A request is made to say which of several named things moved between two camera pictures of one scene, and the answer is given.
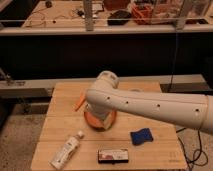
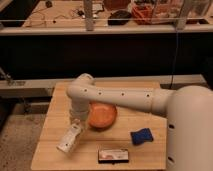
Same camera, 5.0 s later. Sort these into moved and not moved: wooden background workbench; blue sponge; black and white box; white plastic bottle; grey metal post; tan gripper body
Moved: tan gripper body; white plastic bottle
Not moved: grey metal post; wooden background workbench; blue sponge; black and white box
